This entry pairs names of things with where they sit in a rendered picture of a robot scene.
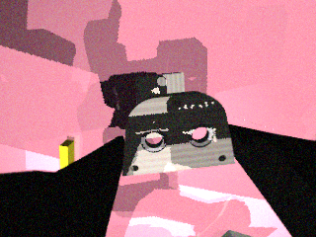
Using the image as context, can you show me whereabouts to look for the yellow rectangular block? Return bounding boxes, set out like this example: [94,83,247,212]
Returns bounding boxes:
[59,139,74,169]

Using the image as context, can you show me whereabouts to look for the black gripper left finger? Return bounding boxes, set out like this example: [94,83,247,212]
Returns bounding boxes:
[0,136,124,237]

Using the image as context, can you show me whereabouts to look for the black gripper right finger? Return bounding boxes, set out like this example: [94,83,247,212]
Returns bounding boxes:
[228,124,316,237]

